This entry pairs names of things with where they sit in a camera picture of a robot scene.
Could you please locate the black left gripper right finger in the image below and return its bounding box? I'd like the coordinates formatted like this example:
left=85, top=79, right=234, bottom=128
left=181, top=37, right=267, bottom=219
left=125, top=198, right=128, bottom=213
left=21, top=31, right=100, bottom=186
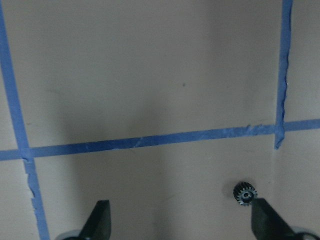
left=251, top=198, right=296, bottom=240

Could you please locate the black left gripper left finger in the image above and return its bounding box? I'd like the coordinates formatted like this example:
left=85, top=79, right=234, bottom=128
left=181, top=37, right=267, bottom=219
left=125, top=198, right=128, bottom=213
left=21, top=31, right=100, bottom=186
left=76, top=200, right=111, bottom=240

